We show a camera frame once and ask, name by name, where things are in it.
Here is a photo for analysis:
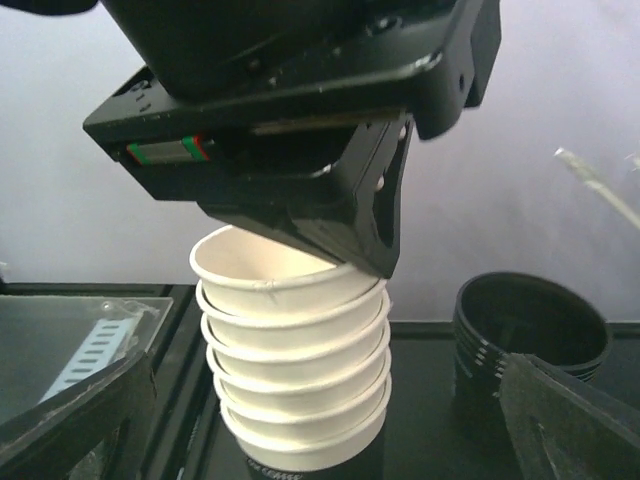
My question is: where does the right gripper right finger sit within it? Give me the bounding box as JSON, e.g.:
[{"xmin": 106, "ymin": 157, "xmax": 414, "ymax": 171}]
[{"xmin": 499, "ymin": 354, "xmax": 639, "ymax": 479}]

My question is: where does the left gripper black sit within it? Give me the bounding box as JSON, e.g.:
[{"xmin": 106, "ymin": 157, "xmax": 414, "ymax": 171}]
[{"xmin": 84, "ymin": 1, "xmax": 501, "ymax": 278}]

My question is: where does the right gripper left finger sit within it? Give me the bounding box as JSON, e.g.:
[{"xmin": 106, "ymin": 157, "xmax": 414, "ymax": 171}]
[{"xmin": 1, "ymin": 351, "xmax": 155, "ymax": 479}]

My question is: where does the stack of paper cups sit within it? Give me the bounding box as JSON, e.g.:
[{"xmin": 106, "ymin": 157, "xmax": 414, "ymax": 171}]
[{"xmin": 189, "ymin": 225, "xmax": 392, "ymax": 479}]

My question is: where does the clear acrylic panel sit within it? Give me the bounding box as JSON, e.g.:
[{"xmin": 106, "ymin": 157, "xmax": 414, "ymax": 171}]
[{"xmin": 1, "ymin": 295, "xmax": 173, "ymax": 423}]

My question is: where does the light blue cable duct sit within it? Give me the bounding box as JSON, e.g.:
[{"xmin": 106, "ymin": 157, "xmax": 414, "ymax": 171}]
[{"xmin": 40, "ymin": 318, "xmax": 134, "ymax": 402}]

